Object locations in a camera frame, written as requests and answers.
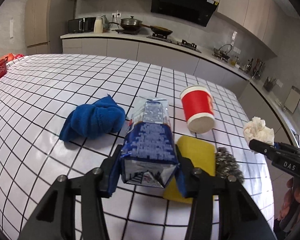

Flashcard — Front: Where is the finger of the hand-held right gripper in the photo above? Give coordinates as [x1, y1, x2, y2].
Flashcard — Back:
[273, 142, 300, 153]
[249, 139, 280, 158]

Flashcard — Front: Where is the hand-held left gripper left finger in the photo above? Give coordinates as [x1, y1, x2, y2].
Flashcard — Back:
[19, 144, 123, 240]

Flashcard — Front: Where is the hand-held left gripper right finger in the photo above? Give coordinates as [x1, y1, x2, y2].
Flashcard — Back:
[175, 144, 277, 240]

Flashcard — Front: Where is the white tissue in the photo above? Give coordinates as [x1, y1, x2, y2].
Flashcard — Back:
[243, 116, 275, 145]

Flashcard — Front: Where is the yellow sponge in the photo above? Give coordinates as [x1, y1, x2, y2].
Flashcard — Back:
[162, 135, 217, 204]

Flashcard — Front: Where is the steel wool scrubber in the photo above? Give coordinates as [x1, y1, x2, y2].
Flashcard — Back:
[215, 147, 245, 187]

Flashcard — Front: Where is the blue milk carton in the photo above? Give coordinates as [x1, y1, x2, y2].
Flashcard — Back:
[120, 96, 180, 188]

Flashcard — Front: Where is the blue cloth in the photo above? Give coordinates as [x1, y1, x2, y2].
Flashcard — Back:
[59, 94, 126, 142]

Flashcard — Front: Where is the red paper cup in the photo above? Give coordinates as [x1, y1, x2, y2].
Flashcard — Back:
[180, 85, 215, 133]

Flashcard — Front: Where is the person's right hand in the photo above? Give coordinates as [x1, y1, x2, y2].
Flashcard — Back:
[277, 177, 300, 220]

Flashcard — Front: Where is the white cutting board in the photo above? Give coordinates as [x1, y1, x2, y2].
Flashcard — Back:
[284, 86, 300, 114]

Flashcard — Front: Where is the black utensil holder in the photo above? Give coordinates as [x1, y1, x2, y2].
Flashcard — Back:
[263, 77, 277, 92]

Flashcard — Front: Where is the metal utensil rack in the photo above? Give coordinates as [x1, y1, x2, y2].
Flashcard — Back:
[252, 59, 265, 79]

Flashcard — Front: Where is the table with checked tablecloth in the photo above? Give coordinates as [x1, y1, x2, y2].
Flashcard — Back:
[0, 53, 275, 240]

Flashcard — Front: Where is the kitchen counter with cabinets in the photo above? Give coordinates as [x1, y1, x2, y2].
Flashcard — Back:
[60, 30, 300, 153]

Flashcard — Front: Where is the black gas stove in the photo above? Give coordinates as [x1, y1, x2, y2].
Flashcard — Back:
[147, 33, 202, 53]

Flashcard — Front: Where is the dark wok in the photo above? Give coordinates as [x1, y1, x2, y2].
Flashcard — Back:
[150, 25, 173, 36]

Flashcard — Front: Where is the black induction cooker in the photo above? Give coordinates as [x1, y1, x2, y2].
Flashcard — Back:
[115, 28, 140, 35]

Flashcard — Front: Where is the white jug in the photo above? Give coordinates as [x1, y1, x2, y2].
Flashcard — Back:
[94, 16, 104, 33]

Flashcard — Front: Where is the black range hood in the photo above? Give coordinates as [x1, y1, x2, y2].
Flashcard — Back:
[151, 0, 220, 27]

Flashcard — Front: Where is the steel pot with lid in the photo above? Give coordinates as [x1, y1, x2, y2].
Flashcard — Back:
[120, 16, 143, 30]

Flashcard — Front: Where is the glass kettle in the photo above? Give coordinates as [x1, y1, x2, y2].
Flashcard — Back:
[101, 14, 110, 30]

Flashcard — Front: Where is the black microwave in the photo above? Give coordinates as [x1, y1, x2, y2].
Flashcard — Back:
[68, 17, 97, 34]

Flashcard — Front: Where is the red bag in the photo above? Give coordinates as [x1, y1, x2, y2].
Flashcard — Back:
[0, 53, 24, 62]

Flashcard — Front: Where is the beige refrigerator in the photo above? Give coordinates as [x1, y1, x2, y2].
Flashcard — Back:
[24, 0, 77, 54]

